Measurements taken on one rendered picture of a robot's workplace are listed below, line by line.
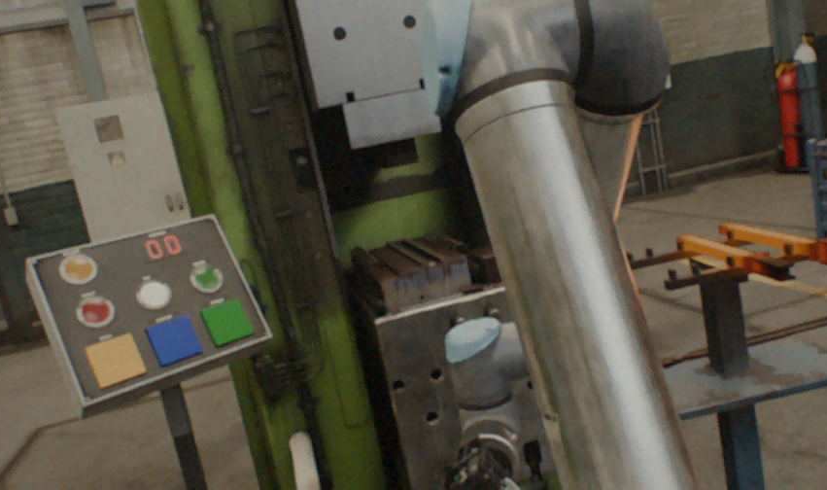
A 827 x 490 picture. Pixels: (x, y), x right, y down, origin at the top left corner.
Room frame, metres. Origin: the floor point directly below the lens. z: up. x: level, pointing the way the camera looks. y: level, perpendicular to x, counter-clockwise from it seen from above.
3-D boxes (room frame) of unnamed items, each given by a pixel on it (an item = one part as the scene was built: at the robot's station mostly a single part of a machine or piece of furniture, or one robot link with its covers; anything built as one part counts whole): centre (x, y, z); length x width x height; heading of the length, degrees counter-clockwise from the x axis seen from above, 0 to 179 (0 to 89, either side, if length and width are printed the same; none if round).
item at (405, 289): (1.69, 0.05, 0.96); 0.42 x 0.20 x 0.09; 12
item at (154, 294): (1.22, 0.49, 1.09); 0.05 x 0.03 x 0.04; 102
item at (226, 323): (1.25, 0.38, 1.01); 0.07 x 0.05 x 0.07; 127
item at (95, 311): (1.16, 0.57, 1.09); 0.05 x 0.03 x 0.04; 102
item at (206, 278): (1.28, 0.41, 1.09); 0.05 x 0.03 x 0.04; 102
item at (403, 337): (1.71, -0.01, 0.69); 0.56 x 0.38 x 0.45; 12
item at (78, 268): (1.20, 0.59, 1.16); 0.05 x 0.03 x 0.04; 102
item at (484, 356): (1.05, -0.06, 0.91); 0.12 x 0.09 x 0.12; 99
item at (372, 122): (1.69, 0.05, 1.32); 0.42 x 0.20 x 0.10; 12
